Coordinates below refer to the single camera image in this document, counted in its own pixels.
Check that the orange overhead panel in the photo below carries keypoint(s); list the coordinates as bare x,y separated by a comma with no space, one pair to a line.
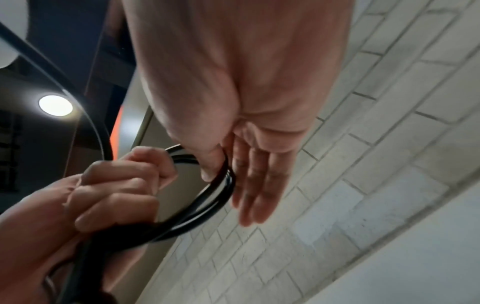
117,130

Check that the person's left hand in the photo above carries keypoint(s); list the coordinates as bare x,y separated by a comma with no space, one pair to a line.
112,196

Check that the person's right hand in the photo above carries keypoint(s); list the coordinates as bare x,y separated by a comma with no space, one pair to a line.
243,74

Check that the round ceiling light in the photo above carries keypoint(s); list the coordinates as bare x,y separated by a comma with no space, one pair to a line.
55,105

